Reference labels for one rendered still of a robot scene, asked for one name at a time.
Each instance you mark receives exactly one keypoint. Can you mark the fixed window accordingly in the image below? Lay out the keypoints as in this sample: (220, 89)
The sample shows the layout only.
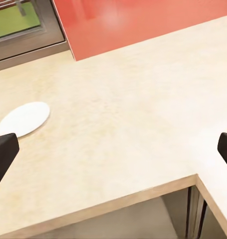
(29, 30)

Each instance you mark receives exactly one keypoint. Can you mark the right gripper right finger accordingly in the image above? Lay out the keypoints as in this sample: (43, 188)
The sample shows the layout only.
(222, 146)

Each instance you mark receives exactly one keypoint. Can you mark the saucer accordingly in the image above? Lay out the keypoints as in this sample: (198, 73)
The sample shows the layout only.
(25, 119)

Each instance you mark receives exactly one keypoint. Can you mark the countertop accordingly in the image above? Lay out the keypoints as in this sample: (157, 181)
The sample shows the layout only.
(184, 74)
(104, 146)

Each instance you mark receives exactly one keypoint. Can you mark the cabinet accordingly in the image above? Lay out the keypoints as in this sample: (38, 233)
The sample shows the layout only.
(206, 225)
(170, 216)

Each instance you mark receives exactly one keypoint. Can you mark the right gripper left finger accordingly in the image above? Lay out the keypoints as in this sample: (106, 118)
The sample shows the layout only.
(9, 148)

